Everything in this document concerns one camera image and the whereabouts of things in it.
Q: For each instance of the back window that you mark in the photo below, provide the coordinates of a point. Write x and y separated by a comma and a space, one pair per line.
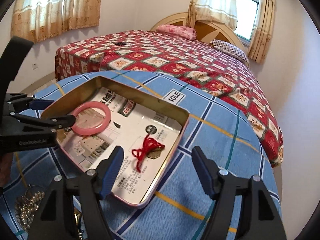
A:
247, 12

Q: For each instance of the printed paper in tin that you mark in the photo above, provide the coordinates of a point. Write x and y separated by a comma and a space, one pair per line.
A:
129, 125

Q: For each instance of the cream wooden headboard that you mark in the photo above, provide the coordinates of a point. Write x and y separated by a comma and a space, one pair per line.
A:
206, 31

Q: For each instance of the back window right curtain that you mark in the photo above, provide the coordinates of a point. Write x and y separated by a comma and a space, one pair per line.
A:
262, 31

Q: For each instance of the blue plaid tablecloth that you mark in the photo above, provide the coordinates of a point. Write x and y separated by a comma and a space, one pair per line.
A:
246, 204

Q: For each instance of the window curtain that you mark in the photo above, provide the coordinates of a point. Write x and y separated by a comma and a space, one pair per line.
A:
38, 20
262, 31
221, 11

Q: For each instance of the back window left curtain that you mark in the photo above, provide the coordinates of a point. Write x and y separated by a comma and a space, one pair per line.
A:
221, 11

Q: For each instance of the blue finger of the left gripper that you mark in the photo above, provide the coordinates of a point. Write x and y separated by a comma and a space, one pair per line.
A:
40, 104
29, 124

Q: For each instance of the red patterned bedspread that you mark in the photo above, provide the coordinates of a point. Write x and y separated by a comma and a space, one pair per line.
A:
198, 64

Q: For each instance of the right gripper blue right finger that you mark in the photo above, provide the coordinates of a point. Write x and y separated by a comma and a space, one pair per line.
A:
205, 169

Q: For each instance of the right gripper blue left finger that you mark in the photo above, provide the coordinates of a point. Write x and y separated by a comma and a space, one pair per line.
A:
108, 171

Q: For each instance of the small black object on bed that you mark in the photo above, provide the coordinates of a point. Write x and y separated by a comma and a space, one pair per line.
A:
120, 43

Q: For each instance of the white wall socket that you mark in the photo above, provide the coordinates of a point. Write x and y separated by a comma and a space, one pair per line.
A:
35, 66

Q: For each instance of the pink metal tin box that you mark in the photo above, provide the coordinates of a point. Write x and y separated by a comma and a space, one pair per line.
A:
84, 92

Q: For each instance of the pink jade bangle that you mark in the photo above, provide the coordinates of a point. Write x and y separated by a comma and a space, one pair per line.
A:
91, 118

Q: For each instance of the pink floral pillow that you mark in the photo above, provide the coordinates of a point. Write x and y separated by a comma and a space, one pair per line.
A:
178, 30

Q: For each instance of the person's left hand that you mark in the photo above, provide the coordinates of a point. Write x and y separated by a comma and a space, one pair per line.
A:
5, 168

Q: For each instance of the striped plaid pillow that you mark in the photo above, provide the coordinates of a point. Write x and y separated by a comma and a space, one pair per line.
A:
232, 49

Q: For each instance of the red string coin charm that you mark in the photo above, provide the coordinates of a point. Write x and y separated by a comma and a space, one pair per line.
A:
149, 145

